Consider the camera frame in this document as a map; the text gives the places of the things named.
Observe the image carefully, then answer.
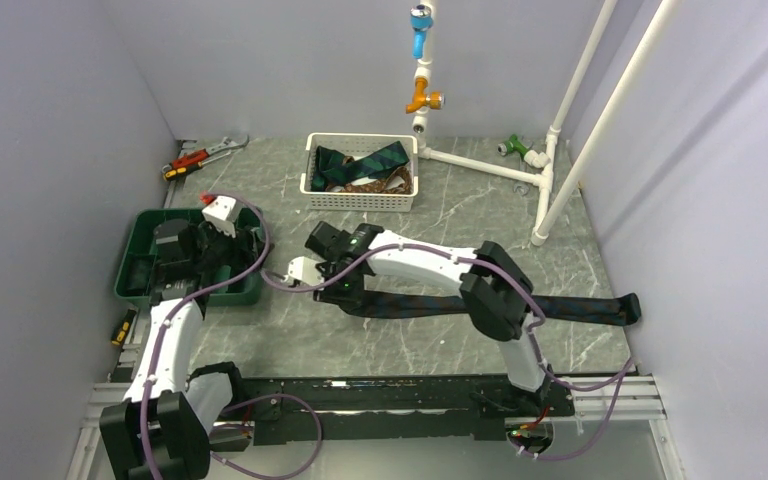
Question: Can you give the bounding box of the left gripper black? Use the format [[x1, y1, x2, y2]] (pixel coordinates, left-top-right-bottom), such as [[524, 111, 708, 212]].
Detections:
[[191, 220, 273, 276]]

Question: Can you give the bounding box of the navy brown striped tie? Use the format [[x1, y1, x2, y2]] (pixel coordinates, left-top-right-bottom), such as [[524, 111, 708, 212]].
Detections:
[[313, 289, 642, 327]]

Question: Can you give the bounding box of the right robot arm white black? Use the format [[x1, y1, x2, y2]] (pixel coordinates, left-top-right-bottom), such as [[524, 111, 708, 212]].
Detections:
[[288, 222, 550, 415]]

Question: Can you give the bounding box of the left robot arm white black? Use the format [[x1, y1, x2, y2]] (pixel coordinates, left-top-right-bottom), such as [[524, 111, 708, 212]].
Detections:
[[99, 218, 271, 479]]

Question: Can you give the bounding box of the dark rolled tie in tray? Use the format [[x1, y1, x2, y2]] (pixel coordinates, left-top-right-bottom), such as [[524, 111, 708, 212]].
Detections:
[[122, 261, 152, 296]]

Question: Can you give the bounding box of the green compartment tray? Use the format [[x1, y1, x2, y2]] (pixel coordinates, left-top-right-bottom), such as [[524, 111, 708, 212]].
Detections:
[[114, 208, 265, 308]]

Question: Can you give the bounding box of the white plastic basket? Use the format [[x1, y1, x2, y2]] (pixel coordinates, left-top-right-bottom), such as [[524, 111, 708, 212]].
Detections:
[[300, 133, 419, 213]]

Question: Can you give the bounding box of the yellow black screwdriver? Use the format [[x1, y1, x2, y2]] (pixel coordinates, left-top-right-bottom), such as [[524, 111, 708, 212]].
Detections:
[[110, 308, 139, 347]]

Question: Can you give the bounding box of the brown patterned tie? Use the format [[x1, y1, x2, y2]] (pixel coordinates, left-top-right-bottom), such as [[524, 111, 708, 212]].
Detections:
[[327, 166, 413, 195]]

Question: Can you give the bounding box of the green striped tie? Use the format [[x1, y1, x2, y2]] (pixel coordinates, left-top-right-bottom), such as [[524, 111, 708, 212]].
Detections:
[[310, 142, 410, 192]]

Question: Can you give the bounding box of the orange valve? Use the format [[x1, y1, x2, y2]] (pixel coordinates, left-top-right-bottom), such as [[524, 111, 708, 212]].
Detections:
[[405, 76, 445, 114]]

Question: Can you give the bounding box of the green valve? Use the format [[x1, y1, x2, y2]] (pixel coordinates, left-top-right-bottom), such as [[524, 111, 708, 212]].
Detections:
[[497, 134, 531, 159]]

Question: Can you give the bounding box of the blue valve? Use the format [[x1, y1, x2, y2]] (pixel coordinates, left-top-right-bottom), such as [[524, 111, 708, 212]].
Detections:
[[410, 4, 434, 60]]

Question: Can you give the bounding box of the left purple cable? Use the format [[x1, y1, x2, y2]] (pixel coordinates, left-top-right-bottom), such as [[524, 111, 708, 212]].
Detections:
[[138, 193, 324, 480]]

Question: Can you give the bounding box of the purple cable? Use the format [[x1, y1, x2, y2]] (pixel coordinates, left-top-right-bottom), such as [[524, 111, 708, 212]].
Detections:
[[138, 193, 324, 480], [261, 242, 637, 463]]

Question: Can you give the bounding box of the red handled adjustable wrench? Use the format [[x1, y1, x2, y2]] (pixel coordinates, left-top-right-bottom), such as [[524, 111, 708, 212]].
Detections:
[[161, 136, 249, 182]]

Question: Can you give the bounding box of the white pvc pipe frame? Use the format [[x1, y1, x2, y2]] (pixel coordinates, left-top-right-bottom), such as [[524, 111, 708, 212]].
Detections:
[[411, 1, 680, 246]]

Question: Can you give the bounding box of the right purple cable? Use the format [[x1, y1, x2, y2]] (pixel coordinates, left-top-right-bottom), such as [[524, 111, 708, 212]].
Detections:
[[261, 242, 637, 463]]

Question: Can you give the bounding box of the aluminium rail frame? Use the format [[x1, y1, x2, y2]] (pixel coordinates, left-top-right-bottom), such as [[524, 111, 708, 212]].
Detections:
[[65, 139, 689, 480]]

